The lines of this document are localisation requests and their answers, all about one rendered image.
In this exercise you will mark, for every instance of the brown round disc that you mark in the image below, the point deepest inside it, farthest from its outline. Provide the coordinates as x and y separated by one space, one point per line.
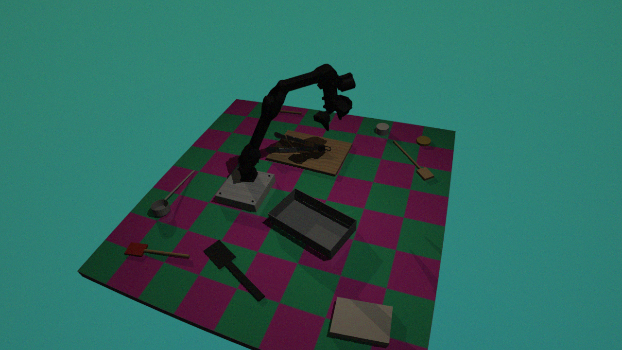
423 141

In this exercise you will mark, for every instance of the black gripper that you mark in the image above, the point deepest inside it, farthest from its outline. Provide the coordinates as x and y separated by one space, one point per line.
324 117

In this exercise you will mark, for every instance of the dark grey saucepan with long handle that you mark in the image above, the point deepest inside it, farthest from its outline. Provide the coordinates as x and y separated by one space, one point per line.
161 207

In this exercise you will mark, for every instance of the grey cylinder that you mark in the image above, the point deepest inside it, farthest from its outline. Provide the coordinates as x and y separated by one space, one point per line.
382 129

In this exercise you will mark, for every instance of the tan flat rectangular slab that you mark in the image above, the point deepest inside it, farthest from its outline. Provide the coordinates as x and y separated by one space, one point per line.
362 321

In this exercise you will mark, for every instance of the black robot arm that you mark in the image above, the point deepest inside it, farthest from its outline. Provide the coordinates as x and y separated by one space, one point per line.
327 79

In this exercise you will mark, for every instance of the brown wooden board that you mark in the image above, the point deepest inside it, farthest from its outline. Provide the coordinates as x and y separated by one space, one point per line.
325 162

